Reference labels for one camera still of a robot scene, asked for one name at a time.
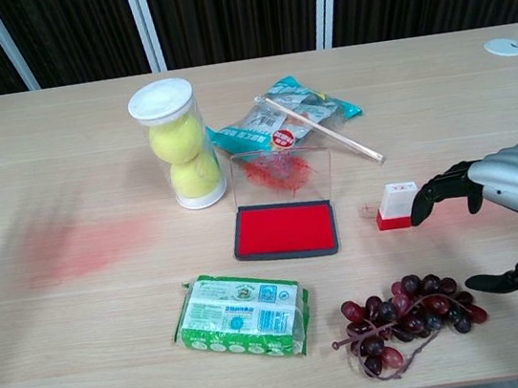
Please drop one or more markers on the clear tennis ball tube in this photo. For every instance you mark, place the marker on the clear tennis ball tube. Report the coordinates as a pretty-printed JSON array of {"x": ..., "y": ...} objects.
[{"x": 164, "y": 102}]

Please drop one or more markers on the dark red grape bunch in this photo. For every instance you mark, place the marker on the dark red grape bunch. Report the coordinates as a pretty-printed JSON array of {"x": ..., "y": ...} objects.
[{"x": 415, "y": 312}]

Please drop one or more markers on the teal snack bag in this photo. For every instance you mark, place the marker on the teal snack bag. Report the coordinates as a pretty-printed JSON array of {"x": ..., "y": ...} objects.
[{"x": 250, "y": 130}]

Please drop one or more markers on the yellow tennis ball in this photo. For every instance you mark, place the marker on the yellow tennis ball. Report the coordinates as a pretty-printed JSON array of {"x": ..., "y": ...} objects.
[
  {"x": 194, "y": 176},
  {"x": 176, "y": 138}
]

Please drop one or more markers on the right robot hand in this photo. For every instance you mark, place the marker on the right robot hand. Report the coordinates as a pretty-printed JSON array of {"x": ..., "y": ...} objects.
[{"x": 517, "y": 177}]

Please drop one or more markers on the red white stamp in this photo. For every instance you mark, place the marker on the red white stamp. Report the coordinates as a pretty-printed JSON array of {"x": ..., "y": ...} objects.
[{"x": 393, "y": 206}]

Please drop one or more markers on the wrapped wooden chopsticks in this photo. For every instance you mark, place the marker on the wrapped wooden chopsticks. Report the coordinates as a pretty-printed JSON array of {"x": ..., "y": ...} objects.
[{"x": 322, "y": 129}]

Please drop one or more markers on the red ink pad clear lid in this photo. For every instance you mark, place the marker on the red ink pad clear lid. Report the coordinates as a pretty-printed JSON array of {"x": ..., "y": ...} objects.
[{"x": 284, "y": 228}]

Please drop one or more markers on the green tissue pack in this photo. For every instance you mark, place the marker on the green tissue pack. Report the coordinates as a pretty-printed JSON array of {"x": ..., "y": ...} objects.
[{"x": 240, "y": 317}]

